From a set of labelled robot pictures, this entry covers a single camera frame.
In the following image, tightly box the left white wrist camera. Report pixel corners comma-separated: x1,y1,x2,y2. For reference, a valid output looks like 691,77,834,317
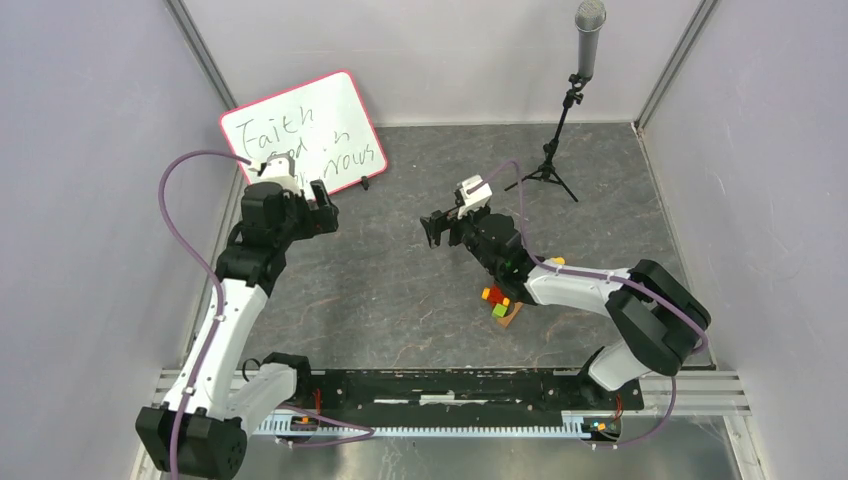
258,152,302,196

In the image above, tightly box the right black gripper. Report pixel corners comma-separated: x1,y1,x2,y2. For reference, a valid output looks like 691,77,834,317
420,201,499,277

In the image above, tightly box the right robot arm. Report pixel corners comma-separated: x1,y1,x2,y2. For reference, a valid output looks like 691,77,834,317
420,207,711,408

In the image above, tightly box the pink framed whiteboard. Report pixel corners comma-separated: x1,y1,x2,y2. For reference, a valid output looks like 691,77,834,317
219,70,388,199

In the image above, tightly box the colourful toy block car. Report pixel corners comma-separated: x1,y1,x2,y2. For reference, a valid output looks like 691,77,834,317
481,286,511,318

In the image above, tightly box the black microphone tripod stand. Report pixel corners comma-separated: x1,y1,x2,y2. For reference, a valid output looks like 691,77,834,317
504,73,586,202

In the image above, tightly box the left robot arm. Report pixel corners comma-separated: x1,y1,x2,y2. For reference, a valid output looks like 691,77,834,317
135,180,339,479

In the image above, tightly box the white cable duct rail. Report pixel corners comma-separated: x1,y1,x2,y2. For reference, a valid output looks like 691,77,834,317
254,410,622,441

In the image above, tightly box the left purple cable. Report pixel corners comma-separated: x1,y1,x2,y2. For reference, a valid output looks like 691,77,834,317
157,149,253,480

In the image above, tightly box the silver microphone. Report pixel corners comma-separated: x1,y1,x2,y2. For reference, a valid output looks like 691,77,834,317
574,0,607,82

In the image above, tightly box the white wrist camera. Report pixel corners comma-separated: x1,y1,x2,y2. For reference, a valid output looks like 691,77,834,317
455,175,492,219
258,152,302,196

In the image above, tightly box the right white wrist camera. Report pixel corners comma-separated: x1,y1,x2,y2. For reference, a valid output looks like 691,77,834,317
455,175,492,219

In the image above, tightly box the brown wooden block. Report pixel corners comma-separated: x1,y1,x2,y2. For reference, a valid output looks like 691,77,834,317
496,302,524,328

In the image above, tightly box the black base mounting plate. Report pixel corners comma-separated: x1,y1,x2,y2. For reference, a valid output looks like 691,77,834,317
290,368,644,428

